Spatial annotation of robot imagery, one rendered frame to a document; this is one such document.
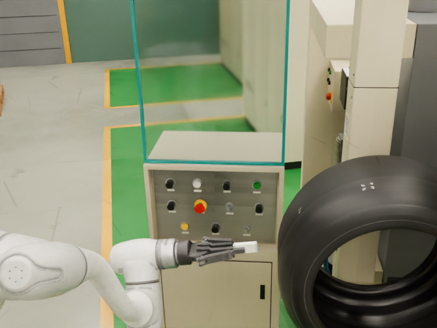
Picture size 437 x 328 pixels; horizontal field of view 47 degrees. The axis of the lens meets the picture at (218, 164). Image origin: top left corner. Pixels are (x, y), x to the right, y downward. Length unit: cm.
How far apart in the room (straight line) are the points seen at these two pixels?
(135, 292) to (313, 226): 54
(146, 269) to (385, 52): 94
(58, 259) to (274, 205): 120
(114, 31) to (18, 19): 171
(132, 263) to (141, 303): 12
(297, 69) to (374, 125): 310
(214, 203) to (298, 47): 279
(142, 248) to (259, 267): 75
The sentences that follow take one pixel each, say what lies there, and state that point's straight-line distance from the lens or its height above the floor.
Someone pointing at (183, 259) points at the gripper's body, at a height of 121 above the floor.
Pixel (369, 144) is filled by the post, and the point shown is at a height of 147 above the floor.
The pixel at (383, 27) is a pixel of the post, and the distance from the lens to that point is 155.
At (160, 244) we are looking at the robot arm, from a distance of 152.
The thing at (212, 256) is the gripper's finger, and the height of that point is 123.
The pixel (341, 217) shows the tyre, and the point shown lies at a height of 141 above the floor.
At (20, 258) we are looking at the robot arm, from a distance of 98.
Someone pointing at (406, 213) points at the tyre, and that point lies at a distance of 134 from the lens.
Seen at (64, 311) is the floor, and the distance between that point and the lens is 337.
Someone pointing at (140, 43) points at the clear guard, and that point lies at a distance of 187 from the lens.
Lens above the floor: 206
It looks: 24 degrees down
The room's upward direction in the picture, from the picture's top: 1 degrees counter-clockwise
